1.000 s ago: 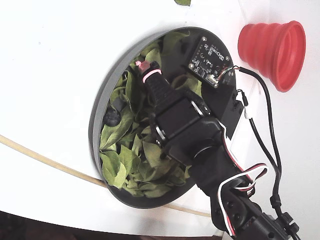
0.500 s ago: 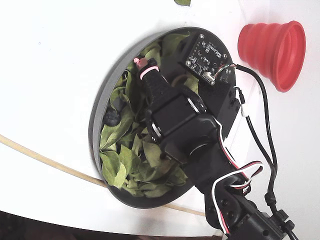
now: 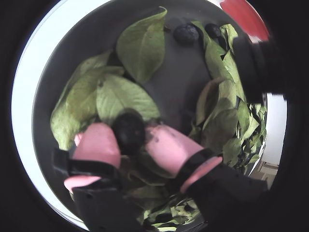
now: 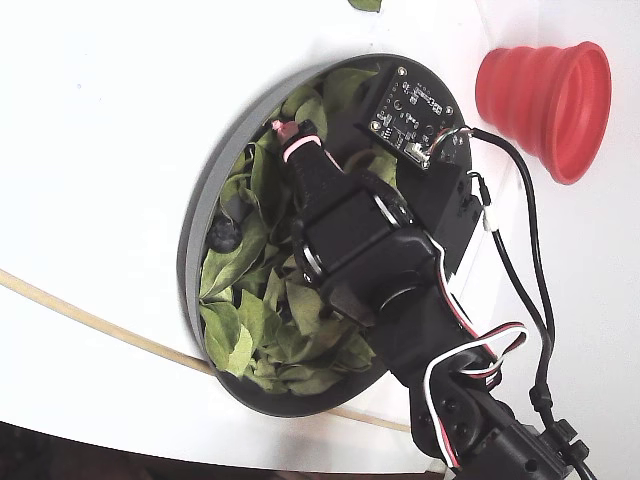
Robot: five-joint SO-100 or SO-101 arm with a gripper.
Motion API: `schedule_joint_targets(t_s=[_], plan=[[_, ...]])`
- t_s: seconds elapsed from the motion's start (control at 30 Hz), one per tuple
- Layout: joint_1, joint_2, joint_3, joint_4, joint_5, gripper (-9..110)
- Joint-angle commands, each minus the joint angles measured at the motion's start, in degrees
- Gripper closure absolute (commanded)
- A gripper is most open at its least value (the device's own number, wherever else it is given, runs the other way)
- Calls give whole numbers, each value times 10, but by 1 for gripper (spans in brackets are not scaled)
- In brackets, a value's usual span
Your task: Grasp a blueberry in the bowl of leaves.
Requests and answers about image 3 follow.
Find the grey round bowl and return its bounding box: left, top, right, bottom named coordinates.
left=31, top=0, right=269, bottom=232

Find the red collapsible silicone cup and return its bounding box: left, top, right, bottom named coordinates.
left=220, top=0, right=270, bottom=43

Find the black plastic mount part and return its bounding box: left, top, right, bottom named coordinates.
left=232, top=35, right=292, bottom=100

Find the pink-tipped black gripper finger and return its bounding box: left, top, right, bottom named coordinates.
left=144, top=123, right=271, bottom=232
left=53, top=122, right=146, bottom=232

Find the brownish curled leaf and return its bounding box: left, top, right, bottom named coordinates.
left=196, top=77, right=226, bottom=127

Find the dark blueberry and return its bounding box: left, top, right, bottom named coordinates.
left=204, top=23, right=223, bottom=40
left=112, top=112, right=147, bottom=154
left=173, top=23, right=200, bottom=45

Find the green leaf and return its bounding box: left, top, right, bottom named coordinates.
left=50, top=65, right=125, bottom=151
left=220, top=23, right=246, bottom=55
left=201, top=108, right=240, bottom=153
left=116, top=6, right=168, bottom=84
left=96, top=73, right=161, bottom=127
left=191, top=21, right=234, bottom=81
left=57, top=49, right=113, bottom=104

